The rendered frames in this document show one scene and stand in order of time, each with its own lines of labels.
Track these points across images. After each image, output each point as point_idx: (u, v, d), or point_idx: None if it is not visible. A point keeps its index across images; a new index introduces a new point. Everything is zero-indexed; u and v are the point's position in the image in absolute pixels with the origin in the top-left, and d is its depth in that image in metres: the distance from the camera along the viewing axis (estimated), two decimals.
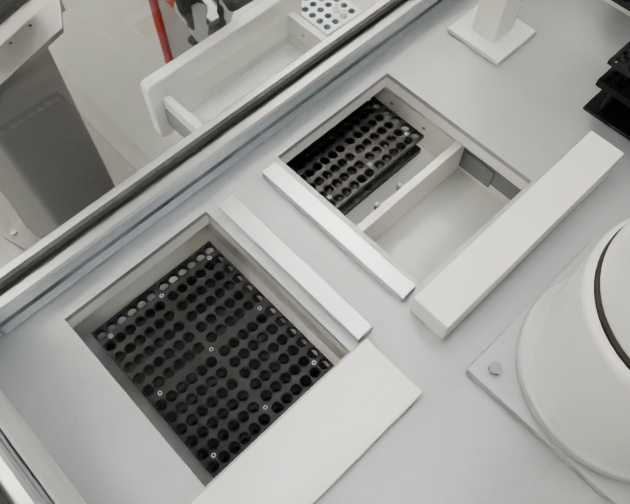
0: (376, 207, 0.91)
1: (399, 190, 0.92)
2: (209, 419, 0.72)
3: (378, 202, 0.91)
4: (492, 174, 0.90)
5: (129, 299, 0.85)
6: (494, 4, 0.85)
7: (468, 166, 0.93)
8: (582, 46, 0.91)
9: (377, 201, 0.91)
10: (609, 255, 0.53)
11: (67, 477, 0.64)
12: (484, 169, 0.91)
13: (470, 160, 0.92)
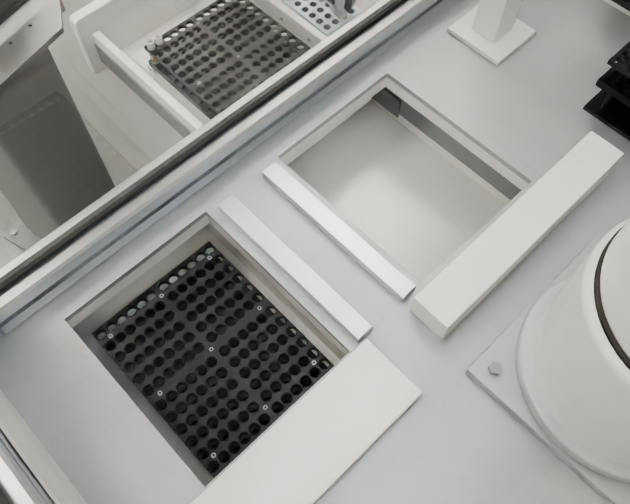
0: None
1: None
2: (209, 419, 0.72)
3: None
4: (399, 103, 0.96)
5: (129, 299, 0.85)
6: (494, 4, 0.85)
7: (379, 97, 0.99)
8: (582, 46, 0.91)
9: None
10: (609, 255, 0.53)
11: (67, 477, 0.64)
12: (392, 98, 0.96)
13: (380, 91, 0.98)
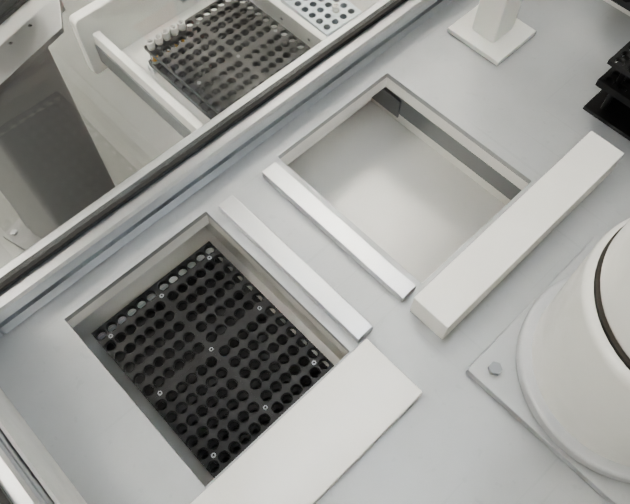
0: None
1: None
2: (209, 419, 0.72)
3: None
4: (399, 103, 0.96)
5: (129, 299, 0.85)
6: (494, 4, 0.85)
7: (379, 97, 0.99)
8: (582, 46, 0.91)
9: None
10: (609, 255, 0.53)
11: (67, 477, 0.64)
12: (392, 98, 0.96)
13: (380, 91, 0.98)
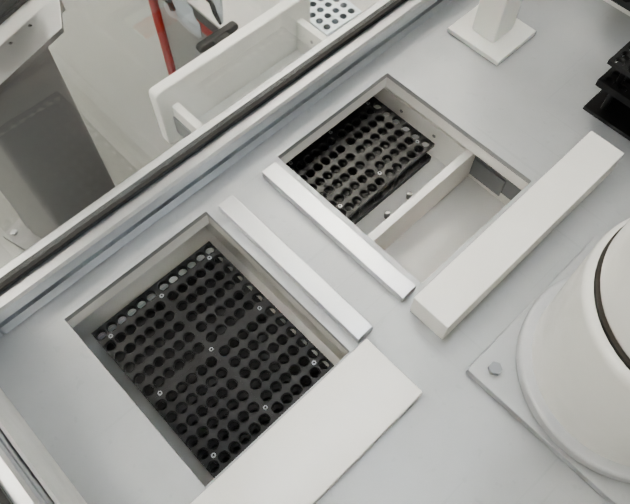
0: (386, 216, 0.90)
1: (409, 198, 0.92)
2: (209, 419, 0.72)
3: (388, 211, 0.90)
4: (503, 183, 0.89)
5: (129, 299, 0.85)
6: (494, 4, 0.85)
7: (479, 174, 0.92)
8: (582, 46, 0.91)
9: (387, 210, 0.90)
10: (609, 255, 0.53)
11: (67, 477, 0.64)
12: (495, 177, 0.90)
13: (481, 168, 0.91)
